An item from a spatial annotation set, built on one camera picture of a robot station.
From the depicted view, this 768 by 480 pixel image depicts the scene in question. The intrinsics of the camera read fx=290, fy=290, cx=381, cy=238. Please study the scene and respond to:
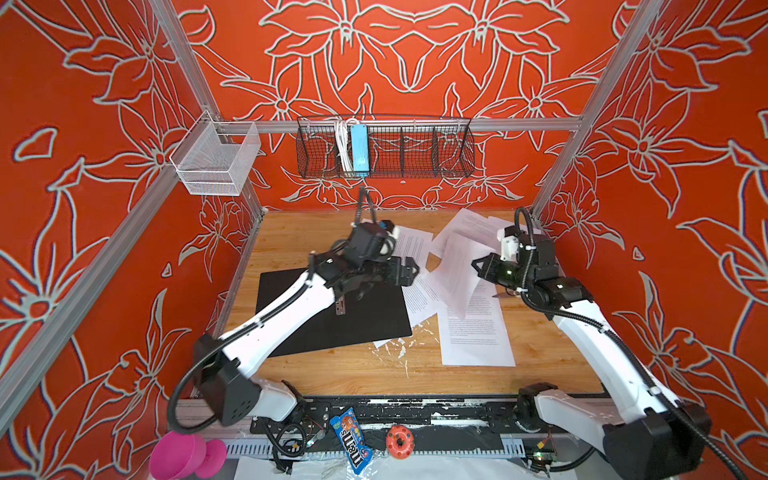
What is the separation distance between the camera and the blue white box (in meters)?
0.90

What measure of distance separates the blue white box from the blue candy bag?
2.23ft

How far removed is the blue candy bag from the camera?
673mm
